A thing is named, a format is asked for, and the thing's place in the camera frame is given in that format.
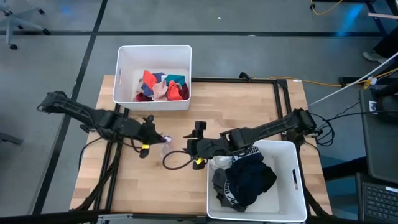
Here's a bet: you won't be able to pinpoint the white garment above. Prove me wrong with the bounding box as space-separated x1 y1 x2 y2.
210 154 234 171

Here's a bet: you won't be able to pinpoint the black metal table frame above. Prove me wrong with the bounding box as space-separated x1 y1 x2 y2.
0 72 336 224

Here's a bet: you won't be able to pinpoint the dark red garment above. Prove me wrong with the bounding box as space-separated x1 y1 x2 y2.
135 92 154 103

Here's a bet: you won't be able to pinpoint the person's leg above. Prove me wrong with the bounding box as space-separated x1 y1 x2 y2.
372 26 398 60

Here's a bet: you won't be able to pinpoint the grey floor leg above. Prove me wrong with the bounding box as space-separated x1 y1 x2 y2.
0 132 24 146

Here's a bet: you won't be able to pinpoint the dusty pink garment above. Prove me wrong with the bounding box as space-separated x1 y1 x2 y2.
151 80 170 101

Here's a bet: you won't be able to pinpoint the black laptop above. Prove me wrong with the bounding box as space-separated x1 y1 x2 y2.
355 172 398 224

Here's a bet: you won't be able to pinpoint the short yellow cable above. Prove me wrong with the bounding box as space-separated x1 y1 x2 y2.
309 0 343 16

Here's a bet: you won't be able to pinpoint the long yellow cable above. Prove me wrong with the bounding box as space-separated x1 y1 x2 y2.
267 67 398 90

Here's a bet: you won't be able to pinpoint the maroon garment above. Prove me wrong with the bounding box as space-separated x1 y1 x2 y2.
179 82 190 101

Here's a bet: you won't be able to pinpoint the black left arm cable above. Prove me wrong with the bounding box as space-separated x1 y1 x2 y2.
77 136 105 164

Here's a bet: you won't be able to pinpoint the dark grey underwear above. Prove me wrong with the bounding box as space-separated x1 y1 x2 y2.
211 167 249 213

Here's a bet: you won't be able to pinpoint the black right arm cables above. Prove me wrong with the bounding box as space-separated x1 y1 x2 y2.
307 101 361 147

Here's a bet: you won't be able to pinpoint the black looped gripper cable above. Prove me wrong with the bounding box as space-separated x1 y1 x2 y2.
162 149 193 171

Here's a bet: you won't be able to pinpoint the navy black underwear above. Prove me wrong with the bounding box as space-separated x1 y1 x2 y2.
228 146 278 208

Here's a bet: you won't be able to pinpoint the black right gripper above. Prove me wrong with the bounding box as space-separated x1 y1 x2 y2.
183 121 233 170

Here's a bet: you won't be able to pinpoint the white bin holding dark garments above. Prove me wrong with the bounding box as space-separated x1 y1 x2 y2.
206 139 308 223

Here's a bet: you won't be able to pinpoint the person's shoe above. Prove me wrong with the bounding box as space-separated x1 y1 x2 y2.
362 50 389 65

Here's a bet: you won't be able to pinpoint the white bin holding coloured garments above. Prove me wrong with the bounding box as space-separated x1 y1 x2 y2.
112 45 193 112

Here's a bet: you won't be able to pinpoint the grey office chair base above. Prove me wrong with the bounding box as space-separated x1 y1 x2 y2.
0 0 51 50

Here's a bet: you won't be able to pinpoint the wooden stick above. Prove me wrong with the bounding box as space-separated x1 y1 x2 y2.
366 12 398 21

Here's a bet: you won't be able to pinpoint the black rounded equipment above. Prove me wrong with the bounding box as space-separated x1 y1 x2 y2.
370 82 398 124

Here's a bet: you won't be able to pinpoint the white rod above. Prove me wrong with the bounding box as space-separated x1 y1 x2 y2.
307 51 398 107

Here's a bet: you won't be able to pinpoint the black stand legs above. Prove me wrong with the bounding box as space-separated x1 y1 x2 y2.
365 0 398 38

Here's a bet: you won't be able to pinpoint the black side desk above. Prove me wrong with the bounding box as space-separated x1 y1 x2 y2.
358 88 398 184

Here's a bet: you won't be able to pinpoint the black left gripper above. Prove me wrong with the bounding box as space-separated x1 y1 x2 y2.
135 115 168 159

